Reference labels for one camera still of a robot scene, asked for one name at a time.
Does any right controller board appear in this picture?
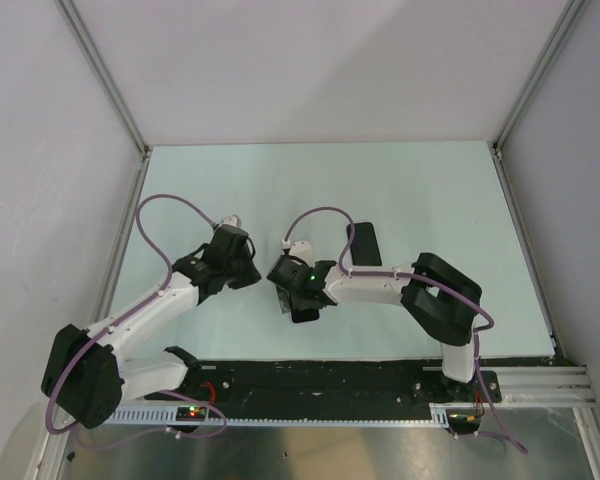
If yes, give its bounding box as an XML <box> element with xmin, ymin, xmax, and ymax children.
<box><xmin>447</xmin><ymin>412</ymin><xmax>482</xmax><ymax>436</ymax></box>

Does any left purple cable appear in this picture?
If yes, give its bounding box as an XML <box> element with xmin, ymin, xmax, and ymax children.
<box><xmin>45</xmin><ymin>194</ymin><xmax>229</xmax><ymax>451</ymax></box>

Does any right aluminium frame post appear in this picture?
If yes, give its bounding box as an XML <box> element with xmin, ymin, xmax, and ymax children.
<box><xmin>491</xmin><ymin>0</ymin><xmax>591</xmax><ymax>160</ymax></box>

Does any left controller board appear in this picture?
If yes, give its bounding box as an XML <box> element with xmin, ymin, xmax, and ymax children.
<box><xmin>176</xmin><ymin>406</ymin><xmax>208</xmax><ymax>422</ymax></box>

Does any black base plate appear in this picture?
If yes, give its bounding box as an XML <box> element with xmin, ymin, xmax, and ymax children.
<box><xmin>176</xmin><ymin>360</ymin><xmax>502</xmax><ymax>420</ymax></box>

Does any left aluminium frame post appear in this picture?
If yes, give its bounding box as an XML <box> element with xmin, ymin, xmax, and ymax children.
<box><xmin>55</xmin><ymin>0</ymin><xmax>150</xmax><ymax>158</ymax></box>

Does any black smartphone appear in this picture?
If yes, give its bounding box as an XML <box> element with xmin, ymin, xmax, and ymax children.
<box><xmin>290</xmin><ymin>309</ymin><xmax>320</xmax><ymax>324</ymax></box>

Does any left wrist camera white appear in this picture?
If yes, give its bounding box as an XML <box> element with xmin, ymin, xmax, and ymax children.
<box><xmin>219</xmin><ymin>215</ymin><xmax>242</xmax><ymax>228</ymax></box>

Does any aluminium frame post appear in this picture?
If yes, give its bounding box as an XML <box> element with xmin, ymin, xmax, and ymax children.
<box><xmin>55</xmin><ymin>0</ymin><xmax>150</xmax><ymax>158</ymax></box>
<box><xmin>491</xmin><ymin>0</ymin><xmax>591</xmax><ymax>160</ymax></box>

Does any purple cable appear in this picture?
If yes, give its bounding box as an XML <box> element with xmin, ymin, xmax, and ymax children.
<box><xmin>45</xmin><ymin>194</ymin><xmax>229</xmax><ymax>451</ymax></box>
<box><xmin>282</xmin><ymin>205</ymin><xmax>529</xmax><ymax>456</ymax></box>

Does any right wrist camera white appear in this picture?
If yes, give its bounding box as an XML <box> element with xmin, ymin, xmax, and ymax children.
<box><xmin>282</xmin><ymin>240</ymin><xmax>316</xmax><ymax>267</ymax></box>

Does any controller board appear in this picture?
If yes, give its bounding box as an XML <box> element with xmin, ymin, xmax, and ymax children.
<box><xmin>447</xmin><ymin>412</ymin><xmax>482</xmax><ymax>436</ymax></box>
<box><xmin>176</xmin><ymin>406</ymin><xmax>208</xmax><ymax>422</ymax></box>

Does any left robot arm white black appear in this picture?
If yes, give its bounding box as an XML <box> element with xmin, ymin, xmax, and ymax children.
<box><xmin>41</xmin><ymin>224</ymin><xmax>261</xmax><ymax>429</ymax></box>

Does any black phone case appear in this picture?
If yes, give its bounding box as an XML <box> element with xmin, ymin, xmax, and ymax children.
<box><xmin>346</xmin><ymin>222</ymin><xmax>382</xmax><ymax>267</ymax></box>

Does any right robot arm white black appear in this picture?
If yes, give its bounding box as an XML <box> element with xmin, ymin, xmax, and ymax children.
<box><xmin>267</xmin><ymin>253</ymin><xmax>482</xmax><ymax>401</ymax></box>

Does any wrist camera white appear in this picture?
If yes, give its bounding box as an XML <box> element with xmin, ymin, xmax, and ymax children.
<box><xmin>282</xmin><ymin>240</ymin><xmax>316</xmax><ymax>267</ymax></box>
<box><xmin>219</xmin><ymin>215</ymin><xmax>242</xmax><ymax>228</ymax></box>

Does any white slotted cable duct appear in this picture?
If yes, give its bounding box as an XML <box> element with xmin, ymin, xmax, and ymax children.
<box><xmin>105</xmin><ymin>403</ymin><xmax>448</xmax><ymax>428</ymax></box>

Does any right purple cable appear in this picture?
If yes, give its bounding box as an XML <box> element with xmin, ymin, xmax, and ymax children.
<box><xmin>282</xmin><ymin>205</ymin><xmax>529</xmax><ymax>456</ymax></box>

